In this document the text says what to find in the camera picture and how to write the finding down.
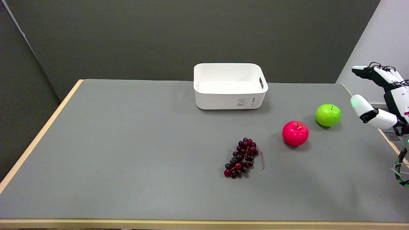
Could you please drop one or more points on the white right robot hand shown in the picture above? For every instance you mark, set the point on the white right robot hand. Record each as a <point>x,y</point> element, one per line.
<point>380,118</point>

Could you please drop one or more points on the red apple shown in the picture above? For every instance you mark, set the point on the red apple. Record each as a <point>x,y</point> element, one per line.
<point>295,133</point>

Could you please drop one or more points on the green apple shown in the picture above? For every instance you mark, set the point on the green apple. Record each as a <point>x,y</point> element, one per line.
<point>327,115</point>

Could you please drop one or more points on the floor vent grille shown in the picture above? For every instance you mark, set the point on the floor vent grille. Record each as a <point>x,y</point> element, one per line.
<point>392,136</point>

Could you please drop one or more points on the dark red grape bunch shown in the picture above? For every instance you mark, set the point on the dark red grape bunch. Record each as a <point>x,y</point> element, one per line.
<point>242,158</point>

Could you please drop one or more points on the white plastic storage bin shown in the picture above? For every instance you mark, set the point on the white plastic storage bin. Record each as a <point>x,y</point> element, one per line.
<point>228,87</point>

